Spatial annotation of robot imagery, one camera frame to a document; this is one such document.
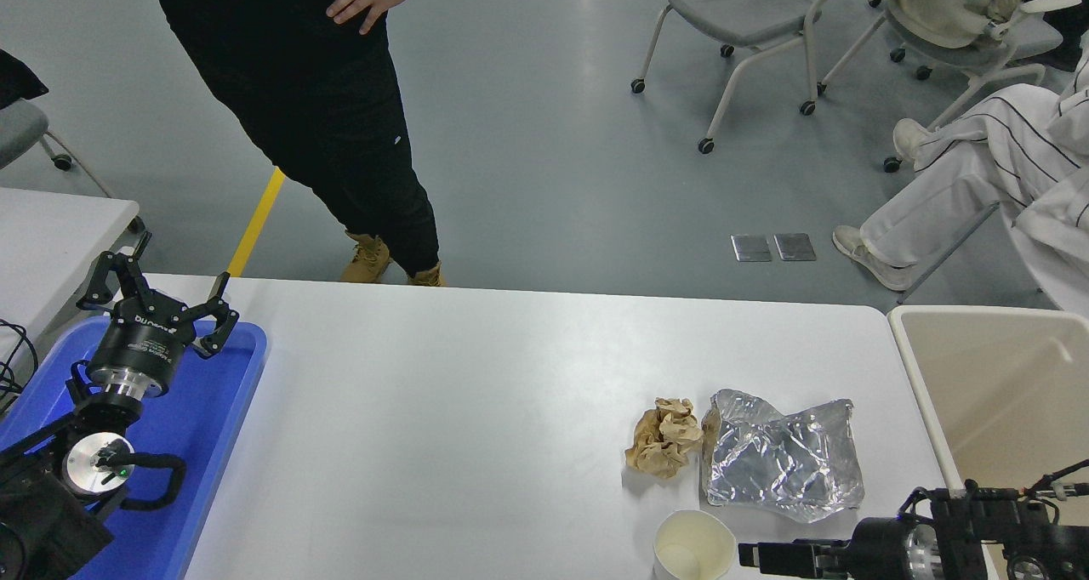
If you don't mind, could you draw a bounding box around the black cloth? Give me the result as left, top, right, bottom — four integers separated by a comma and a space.
0, 48, 49, 111

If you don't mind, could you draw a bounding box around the grey chair with white legs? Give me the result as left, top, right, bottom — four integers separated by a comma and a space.
630, 0, 856, 155

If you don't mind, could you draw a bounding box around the black cable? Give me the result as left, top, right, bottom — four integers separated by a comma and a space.
0, 319, 40, 415

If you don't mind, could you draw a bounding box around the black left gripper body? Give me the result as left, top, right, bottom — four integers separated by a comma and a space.
88, 295, 197, 391

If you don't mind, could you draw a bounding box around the blue plastic tray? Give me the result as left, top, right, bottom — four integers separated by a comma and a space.
0, 315, 269, 580

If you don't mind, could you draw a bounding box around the white office chair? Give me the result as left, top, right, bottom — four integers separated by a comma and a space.
817, 0, 1083, 173

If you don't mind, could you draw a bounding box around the standing person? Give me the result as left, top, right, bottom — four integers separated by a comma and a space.
145, 0, 448, 288

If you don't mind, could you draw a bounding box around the silver foil tray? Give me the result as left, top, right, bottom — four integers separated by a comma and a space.
699, 389, 866, 524

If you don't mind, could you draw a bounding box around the white side table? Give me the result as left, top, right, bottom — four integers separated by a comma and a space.
0, 187, 145, 351

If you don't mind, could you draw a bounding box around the cream jacket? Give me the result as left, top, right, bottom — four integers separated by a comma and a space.
875, 0, 1035, 49

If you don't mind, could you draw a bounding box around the large pale bin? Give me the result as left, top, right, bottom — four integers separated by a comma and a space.
887, 305, 1089, 580

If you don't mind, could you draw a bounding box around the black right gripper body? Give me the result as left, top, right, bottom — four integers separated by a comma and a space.
849, 518, 911, 580

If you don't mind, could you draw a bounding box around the grey chair with metal legs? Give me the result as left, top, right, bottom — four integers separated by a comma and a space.
0, 100, 116, 198

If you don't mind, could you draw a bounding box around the white paper cup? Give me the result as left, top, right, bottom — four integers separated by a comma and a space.
653, 509, 738, 580

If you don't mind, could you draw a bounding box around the tan paper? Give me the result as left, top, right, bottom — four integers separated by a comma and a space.
624, 397, 705, 480

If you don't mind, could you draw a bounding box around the yellow floor tape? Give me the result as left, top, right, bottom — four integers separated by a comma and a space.
226, 167, 286, 278

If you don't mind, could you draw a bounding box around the seated person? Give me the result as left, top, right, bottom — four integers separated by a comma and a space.
832, 31, 1089, 317

